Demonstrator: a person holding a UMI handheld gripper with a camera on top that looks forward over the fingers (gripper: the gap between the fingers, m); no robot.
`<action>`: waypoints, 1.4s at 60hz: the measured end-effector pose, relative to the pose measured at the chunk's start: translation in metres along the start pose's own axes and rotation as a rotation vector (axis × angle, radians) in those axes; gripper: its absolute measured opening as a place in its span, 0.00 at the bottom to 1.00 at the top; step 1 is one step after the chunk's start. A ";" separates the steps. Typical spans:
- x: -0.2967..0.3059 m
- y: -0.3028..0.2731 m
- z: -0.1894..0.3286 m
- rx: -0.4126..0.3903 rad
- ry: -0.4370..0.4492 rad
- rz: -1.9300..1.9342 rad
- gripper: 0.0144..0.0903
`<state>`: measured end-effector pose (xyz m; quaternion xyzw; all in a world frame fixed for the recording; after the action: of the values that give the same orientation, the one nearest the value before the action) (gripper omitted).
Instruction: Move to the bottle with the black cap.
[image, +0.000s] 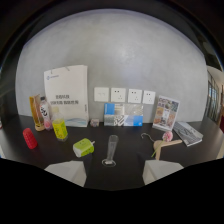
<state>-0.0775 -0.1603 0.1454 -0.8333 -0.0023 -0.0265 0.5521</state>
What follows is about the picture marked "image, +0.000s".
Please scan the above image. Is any yellow drink bottle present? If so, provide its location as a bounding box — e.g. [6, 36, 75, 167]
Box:
[50, 106, 69, 142]

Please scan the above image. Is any black cap clear bottle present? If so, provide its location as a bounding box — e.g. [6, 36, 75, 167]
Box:
[39, 96, 54, 131]

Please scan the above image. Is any amber glass bottle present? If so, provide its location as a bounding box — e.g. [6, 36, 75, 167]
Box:
[28, 93, 46, 132]

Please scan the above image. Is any wooden clothes hanger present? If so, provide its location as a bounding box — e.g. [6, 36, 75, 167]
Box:
[140, 132, 184, 161]

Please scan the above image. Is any green white power adapter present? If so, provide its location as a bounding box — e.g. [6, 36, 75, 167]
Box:
[72, 137, 96, 159]

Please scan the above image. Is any pink flower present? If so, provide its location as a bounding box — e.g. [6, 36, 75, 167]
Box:
[151, 130, 174, 158]

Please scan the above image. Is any grey striped book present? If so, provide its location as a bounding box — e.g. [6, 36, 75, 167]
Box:
[172, 120, 204, 148]

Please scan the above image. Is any clear plastic measuring tube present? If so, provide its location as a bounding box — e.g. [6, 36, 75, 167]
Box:
[101, 134, 120, 168]

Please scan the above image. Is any red perforated cylinder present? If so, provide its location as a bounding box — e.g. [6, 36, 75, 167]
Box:
[22, 127, 39, 150]

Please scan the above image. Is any small multicolour cube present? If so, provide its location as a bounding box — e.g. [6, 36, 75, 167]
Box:
[89, 118, 100, 128]

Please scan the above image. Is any colourful standing magazine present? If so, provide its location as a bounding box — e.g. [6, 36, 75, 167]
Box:
[151, 95, 181, 132]

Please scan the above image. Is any blue silver card booklet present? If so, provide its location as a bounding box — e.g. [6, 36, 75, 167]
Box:
[103, 102, 145, 128]

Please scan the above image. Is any white paper shopping bag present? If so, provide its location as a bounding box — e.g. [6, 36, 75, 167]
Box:
[43, 64, 90, 128]

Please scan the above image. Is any white wall socket plate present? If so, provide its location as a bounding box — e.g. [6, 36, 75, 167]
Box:
[110, 87, 127, 104]
[142, 89, 157, 106]
[127, 88, 143, 105]

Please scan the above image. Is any white wall switch plate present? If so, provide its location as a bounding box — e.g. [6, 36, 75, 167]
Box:
[93, 86, 111, 103]

